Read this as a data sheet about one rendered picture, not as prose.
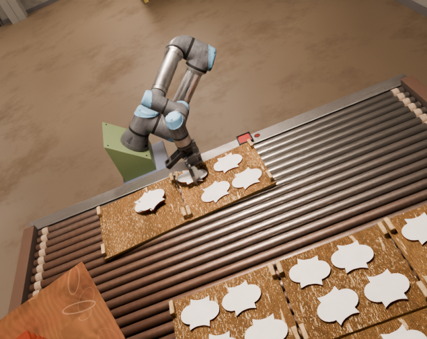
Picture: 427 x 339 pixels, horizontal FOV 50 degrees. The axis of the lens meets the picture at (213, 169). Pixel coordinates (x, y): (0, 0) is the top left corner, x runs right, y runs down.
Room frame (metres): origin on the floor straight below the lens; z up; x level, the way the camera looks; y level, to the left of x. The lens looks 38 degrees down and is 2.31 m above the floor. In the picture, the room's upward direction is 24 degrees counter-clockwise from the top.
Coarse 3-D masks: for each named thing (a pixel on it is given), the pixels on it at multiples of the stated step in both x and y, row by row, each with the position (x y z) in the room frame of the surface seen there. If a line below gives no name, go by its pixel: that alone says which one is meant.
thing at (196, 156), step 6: (192, 138) 1.74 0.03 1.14; (192, 144) 1.70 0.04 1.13; (180, 150) 1.70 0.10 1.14; (186, 150) 1.71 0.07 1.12; (192, 150) 1.70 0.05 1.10; (198, 150) 1.73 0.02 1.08; (186, 156) 1.70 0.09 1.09; (192, 156) 1.69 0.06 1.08; (198, 156) 1.69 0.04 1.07; (192, 162) 1.70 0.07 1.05; (198, 162) 1.69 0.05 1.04
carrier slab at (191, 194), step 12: (216, 156) 1.81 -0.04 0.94; (252, 156) 1.70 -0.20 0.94; (204, 168) 1.76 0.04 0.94; (240, 168) 1.65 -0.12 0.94; (252, 168) 1.61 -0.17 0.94; (264, 168) 1.58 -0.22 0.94; (204, 180) 1.68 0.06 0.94; (216, 180) 1.64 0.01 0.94; (228, 180) 1.61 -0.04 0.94; (264, 180) 1.50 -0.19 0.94; (192, 192) 1.63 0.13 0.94; (228, 192) 1.53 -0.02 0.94; (240, 192) 1.50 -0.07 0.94; (252, 192) 1.47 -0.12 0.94; (192, 204) 1.55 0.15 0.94; (204, 204) 1.52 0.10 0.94; (216, 204) 1.49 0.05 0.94; (228, 204) 1.47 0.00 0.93; (204, 216) 1.47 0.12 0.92
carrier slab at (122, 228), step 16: (144, 192) 1.78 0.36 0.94; (176, 192) 1.68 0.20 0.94; (112, 208) 1.77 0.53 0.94; (128, 208) 1.72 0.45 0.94; (160, 208) 1.62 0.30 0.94; (176, 208) 1.58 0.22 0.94; (112, 224) 1.66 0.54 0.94; (128, 224) 1.61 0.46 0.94; (144, 224) 1.57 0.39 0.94; (160, 224) 1.52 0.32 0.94; (176, 224) 1.48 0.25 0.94; (112, 240) 1.55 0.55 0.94; (128, 240) 1.51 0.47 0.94; (144, 240) 1.47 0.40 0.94; (112, 256) 1.46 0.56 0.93
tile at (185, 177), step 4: (196, 168) 1.77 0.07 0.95; (184, 172) 1.76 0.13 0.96; (188, 172) 1.75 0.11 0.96; (204, 172) 1.72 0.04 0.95; (180, 176) 1.74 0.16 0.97; (184, 176) 1.73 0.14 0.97; (188, 176) 1.72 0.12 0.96; (200, 176) 1.69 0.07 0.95; (204, 176) 1.69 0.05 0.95; (180, 180) 1.70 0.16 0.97; (184, 180) 1.70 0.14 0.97; (188, 180) 1.69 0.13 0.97; (192, 180) 1.68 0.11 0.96; (196, 180) 1.67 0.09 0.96; (200, 180) 1.66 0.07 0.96; (188, 184) 1.66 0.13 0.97
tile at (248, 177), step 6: (240, 174) 1.60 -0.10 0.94; (246, 174) 1.58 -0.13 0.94; (252, 174) 1.57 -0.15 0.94; (258, 174) 1.55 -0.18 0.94; (234, 180) 1.58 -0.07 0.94; (240, 180) 1.56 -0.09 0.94; (246, 180) 1.54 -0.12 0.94; (252, 180) 1.53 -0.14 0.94; (258, 180) 1.51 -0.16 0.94; (234, 186) 1.54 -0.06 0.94; (240, 186) 1.52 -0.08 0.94; (246, 186) 1.51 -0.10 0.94
